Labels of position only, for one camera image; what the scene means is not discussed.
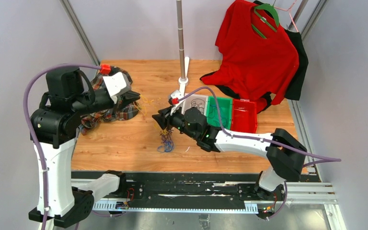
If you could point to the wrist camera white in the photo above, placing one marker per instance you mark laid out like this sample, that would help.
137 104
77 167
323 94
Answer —
117 85
175 99

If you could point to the plaid flannel shirt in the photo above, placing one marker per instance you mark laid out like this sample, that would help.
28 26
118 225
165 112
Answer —
93 120

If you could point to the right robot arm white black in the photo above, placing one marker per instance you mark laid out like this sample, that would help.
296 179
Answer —
284 152

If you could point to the red t-shirt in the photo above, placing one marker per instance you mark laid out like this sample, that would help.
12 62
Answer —
242 69

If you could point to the metal pole with white base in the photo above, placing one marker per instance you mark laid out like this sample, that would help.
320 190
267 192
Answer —
184 61

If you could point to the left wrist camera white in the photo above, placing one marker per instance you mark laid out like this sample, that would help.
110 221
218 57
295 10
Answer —
117 85

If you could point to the pink wire hanger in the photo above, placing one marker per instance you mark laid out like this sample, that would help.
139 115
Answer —
289 11

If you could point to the white plastic bin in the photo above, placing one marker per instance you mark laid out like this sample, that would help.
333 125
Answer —
198 101

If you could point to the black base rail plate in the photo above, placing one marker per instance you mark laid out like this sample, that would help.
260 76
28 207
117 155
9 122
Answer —
191 192

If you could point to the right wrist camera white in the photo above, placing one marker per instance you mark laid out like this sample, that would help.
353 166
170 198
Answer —
175 99

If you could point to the green clothes hanger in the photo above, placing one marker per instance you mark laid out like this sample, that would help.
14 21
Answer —
264 21

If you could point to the aluminium frame post right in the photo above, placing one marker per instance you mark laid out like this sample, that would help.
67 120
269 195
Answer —
313 18

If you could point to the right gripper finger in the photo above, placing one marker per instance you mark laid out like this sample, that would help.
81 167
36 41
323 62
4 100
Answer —
165 112
163 120

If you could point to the aluminium frame post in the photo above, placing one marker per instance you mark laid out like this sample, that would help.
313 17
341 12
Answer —
313 18
67 6

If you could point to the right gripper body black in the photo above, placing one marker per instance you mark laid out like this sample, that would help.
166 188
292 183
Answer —
176 121

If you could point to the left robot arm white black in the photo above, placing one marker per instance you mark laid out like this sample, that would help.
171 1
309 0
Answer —
54 104

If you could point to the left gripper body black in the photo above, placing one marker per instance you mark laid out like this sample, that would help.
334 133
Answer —
120 100

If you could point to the red plastic bin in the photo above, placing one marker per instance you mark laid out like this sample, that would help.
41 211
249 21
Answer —
244 116

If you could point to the aluminium frame post left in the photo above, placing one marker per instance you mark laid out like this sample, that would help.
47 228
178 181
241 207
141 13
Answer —
67 6

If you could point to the black t-shirt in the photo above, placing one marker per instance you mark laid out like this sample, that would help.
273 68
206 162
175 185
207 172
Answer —
271 52

